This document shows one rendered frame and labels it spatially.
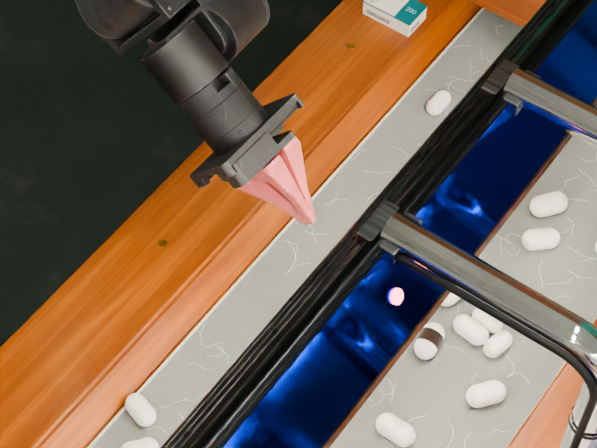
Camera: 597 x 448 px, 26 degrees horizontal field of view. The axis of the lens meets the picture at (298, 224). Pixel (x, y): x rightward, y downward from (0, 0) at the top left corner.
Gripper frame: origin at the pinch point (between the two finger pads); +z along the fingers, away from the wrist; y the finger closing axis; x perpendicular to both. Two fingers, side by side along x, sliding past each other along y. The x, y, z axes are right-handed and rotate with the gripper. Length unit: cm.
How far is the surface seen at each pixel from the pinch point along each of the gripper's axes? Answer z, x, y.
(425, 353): 16.8, -1.3, 0.1
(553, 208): 17.3, -2.2, 21.1
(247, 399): -3.9, -29.5, -27.7
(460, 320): 17.1, -2.0, 4.8
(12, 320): 8, 105, 6
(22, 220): -1, 113, 21
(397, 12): -4.4, 12.1, 31.3
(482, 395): 21.6, -5.7, -0.5
